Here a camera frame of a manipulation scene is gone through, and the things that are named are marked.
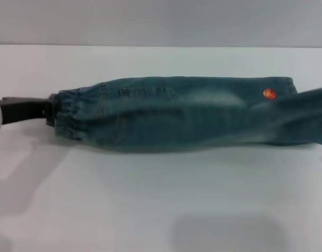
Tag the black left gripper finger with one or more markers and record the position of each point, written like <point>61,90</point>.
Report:
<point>53,113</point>

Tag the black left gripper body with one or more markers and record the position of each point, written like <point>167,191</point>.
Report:
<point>24,110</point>

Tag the blue denim shorts with print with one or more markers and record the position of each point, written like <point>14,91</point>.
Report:
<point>182,123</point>

